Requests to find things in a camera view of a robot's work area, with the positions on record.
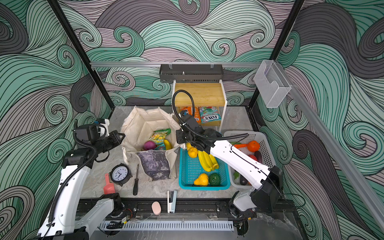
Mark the white slotted cable duct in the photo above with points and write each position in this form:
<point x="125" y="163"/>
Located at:
<point x="182" y="225"/>

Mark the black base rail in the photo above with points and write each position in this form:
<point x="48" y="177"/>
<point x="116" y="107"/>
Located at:
<point x="218" y="207"/>

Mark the yellow pear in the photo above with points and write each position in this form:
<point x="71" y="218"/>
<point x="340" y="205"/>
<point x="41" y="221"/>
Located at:
<point x="202" y="180"/>

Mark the yellow-green candy bag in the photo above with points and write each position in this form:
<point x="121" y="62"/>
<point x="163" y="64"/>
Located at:
<point x="159" y="136"/>

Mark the black wall shelf tray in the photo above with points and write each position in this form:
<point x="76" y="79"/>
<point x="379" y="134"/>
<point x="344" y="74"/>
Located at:
<point x="191" y="74"/>

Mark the purple onion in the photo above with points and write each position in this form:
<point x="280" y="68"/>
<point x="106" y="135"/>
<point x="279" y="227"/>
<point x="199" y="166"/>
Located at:
<point x="149" y="145"/>

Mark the green-red candy bag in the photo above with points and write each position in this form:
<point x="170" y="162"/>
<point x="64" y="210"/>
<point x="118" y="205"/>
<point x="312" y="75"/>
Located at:
<point x="161" y="147"/>

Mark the pink eraser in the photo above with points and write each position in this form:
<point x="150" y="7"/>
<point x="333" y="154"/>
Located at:
<point x="156" y="208"/>

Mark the red tomato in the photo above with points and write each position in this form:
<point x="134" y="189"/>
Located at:
<point x="253" y="157"/>

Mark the orange tangerine in white basket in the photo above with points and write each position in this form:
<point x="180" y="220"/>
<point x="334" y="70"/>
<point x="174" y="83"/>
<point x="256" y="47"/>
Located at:
<point x="253" y="146"/>

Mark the white wooden two-tier shelf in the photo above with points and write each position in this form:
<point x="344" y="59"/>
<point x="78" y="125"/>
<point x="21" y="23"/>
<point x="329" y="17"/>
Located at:
<point x="206" y="95"/>

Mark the orange Fox's candy bag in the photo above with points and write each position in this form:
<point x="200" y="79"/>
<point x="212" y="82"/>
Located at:
<point x="191" y="111"/>

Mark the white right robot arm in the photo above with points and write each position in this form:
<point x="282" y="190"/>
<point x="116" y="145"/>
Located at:
<point x="266" y="181"/>

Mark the green Fox's candy bag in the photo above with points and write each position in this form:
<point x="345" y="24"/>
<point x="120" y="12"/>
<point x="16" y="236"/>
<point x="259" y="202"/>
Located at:
<point x="209" y="114"/>

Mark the white plastic basket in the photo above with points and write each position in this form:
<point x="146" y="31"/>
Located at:
<point x="265" y="150"/>

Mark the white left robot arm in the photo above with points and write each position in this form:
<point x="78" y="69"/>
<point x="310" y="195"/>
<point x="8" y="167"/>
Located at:
<point x="61" y="224"/>

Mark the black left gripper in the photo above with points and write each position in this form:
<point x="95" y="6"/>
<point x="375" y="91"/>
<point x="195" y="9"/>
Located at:
<point x="113" y="135"/>

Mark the teal plastic basket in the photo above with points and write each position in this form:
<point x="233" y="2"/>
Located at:
<point x="191" y="169"/>

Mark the pink plastic scoop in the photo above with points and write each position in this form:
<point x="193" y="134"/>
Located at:
<point x="109" y="188"/>

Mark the yellow lemon front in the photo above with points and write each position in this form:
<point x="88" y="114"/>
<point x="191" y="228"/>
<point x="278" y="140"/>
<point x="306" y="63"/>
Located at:
<point x="193" y="152"/>

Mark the green avocado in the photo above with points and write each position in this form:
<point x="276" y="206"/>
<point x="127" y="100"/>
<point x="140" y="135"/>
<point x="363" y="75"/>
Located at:
<point x="215" y="180"/>

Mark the silver aluminium rail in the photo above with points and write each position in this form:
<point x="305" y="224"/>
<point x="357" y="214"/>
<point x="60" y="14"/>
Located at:
<point x="138" y="64"/>

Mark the white stapler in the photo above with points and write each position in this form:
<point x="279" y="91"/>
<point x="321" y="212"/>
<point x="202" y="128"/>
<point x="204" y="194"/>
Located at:
<point x="171" y="201"/>

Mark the clear acrylic wall holder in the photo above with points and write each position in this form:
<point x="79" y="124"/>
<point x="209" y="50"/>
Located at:
<point x="272" y="82"/>

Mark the black alarm clock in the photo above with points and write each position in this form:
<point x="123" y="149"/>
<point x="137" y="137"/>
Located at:
<point x="120" y="174"/>

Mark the beige canvas grocery bag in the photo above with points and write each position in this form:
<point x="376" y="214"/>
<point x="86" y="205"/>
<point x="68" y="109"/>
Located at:
<point x="139" y="127"/>

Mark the single yellow banana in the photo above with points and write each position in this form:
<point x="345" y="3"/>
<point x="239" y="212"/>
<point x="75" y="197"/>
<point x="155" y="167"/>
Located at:
<point x="167" y="144"/>

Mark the yellow banana bunch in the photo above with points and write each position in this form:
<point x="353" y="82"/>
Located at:
<point x="208" y="162"/>

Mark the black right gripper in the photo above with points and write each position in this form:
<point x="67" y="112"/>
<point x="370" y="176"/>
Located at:
<point x="181" y="138"/>

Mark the black handled screwdriver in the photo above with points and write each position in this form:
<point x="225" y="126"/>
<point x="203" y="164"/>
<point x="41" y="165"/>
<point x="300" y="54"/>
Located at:
<point x="136" y="182"/>

